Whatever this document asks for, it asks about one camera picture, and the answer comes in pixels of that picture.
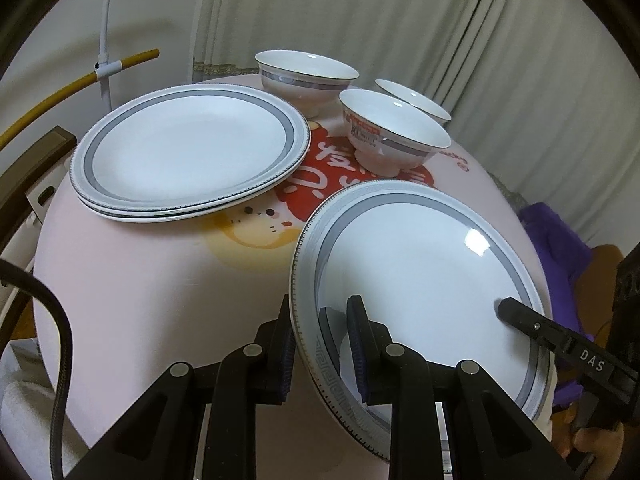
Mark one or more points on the white towel on floor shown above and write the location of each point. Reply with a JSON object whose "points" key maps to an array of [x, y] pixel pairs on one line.
{"points": [[26, 407]]}

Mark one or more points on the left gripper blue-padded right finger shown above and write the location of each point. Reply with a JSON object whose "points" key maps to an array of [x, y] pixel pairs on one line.
{"points": [[456, 413]]}

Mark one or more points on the large white bowl back left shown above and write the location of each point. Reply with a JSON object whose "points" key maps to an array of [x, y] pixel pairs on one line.
{"points": [[307, 81]]}

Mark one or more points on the white barre stand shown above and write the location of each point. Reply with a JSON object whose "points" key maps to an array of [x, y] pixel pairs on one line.
{"points": [[103, 60]]}

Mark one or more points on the purple cloth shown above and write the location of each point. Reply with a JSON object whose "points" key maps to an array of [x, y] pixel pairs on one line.
{"points": [[564, 258]]}

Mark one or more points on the lower wooden ballet bar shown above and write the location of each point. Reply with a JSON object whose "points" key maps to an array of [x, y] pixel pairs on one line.
{"points": [[69, 90]]}

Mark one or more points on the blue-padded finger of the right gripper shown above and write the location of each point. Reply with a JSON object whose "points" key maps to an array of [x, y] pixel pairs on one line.
{"points": [[599, 371]]}

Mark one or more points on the person's right hand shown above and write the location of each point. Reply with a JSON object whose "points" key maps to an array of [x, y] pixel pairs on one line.
{"points": [[605, 445]]}

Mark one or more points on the white bowl with label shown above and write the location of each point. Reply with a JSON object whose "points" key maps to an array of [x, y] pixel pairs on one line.
{"points": [[388, 135]]}

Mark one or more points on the grey-rimmed white plate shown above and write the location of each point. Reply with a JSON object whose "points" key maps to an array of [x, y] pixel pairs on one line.
{"points": [[181, 214], [188, 146], [433, 272]]}

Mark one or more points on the dark wooden bench cabinet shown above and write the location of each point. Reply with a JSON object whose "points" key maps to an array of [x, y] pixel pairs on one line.
{"points": [[27, 188]]}

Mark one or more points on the grey-white curtain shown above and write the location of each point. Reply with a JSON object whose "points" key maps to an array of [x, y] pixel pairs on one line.
{"points": [[538, 91]]}

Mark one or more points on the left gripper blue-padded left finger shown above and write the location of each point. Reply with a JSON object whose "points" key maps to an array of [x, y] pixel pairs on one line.
{"points": [[199, 422]]}

